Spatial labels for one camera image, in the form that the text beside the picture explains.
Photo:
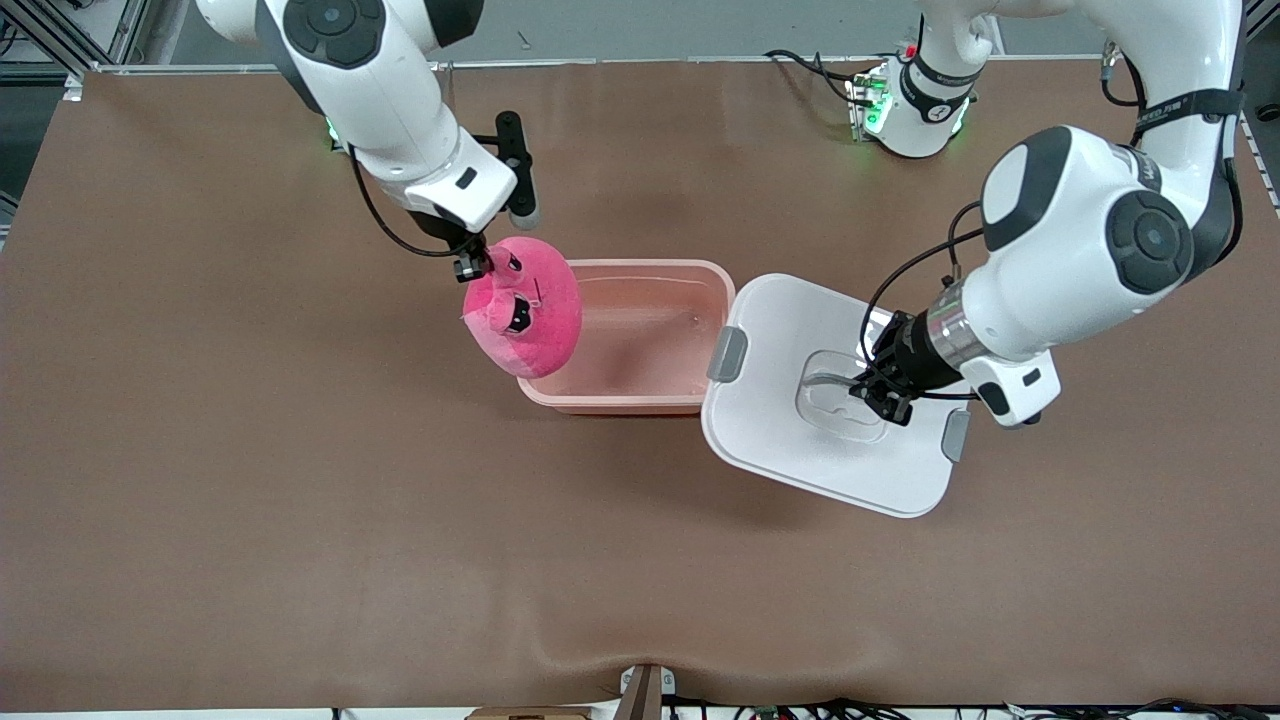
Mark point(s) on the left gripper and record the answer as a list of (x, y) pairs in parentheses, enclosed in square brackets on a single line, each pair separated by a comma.
[(913, 361)]

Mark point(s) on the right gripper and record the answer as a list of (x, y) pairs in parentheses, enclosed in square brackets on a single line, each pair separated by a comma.
[(452, 236)]

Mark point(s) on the pink plush toy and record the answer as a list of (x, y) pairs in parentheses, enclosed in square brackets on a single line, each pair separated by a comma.
[(540, 320)]

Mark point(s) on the white box lid grey clips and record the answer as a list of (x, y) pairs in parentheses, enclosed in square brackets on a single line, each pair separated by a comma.
[(790, 450)]

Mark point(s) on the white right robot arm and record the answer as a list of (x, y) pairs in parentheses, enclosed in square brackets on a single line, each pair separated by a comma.
[(380, 90)]

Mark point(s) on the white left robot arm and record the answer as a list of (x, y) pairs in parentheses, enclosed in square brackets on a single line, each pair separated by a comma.
[(1080, 240)]

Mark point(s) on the pink plastic box base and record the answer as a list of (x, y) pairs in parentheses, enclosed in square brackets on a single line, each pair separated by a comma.
[(640, 340)]

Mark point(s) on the cardboard box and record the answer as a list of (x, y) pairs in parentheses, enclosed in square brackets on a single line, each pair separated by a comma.
[(530, 714)]

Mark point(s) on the table cover mat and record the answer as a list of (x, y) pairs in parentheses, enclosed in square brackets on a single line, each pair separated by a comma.
[(300, 560)]

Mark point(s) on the metal clamp bracket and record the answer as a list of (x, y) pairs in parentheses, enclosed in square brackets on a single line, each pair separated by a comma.
[(645, 690)]

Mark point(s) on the aluminium frame profile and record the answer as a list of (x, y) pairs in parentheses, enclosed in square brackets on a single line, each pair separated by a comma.
[(60, 30)]

